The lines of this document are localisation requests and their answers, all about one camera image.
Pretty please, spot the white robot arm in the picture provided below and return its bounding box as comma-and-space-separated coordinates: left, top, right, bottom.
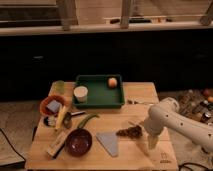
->
144, 97, 213, 153

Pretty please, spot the purple bowl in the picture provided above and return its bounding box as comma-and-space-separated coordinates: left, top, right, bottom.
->
65, 129, 92, 157

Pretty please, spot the orange bowl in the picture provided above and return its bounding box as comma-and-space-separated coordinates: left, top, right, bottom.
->
40, 95, 67, 116

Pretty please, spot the grey folded cloth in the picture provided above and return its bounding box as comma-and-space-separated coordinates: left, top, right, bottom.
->
96, 132, 119, 157

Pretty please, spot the green plastic tray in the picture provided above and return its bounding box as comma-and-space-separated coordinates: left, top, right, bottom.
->
72, 74, 125, 109

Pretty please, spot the orange fruit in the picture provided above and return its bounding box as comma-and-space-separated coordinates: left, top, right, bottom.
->
108, 78, 118, 88

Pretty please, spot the green cucumber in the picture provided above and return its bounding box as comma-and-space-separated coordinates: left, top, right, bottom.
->
77, 114, 99, 129

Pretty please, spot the white cup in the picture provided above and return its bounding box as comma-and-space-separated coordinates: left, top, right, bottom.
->
74, 86, 88, 103

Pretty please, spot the metal measuring scoop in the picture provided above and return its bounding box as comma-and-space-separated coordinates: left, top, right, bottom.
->
63, 111, 85, 129

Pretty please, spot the yellow banana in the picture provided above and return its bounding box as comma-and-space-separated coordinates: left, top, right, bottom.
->
55, 106, 68, 130

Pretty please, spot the wooden block brush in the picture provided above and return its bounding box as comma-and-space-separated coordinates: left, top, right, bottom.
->
46, 132, 67, 157

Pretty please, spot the blue sponge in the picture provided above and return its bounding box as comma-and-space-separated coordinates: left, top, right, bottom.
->
46, 100, 61, 113

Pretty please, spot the small black white object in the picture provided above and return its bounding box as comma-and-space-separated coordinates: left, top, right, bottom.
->
44, 116, 56, 127

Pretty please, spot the green translucent cup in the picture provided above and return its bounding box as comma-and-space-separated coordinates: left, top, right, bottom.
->
53, 80, 65, 95

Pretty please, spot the black cable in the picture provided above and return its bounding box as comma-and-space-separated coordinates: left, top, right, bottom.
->
0, 128, 27, 167

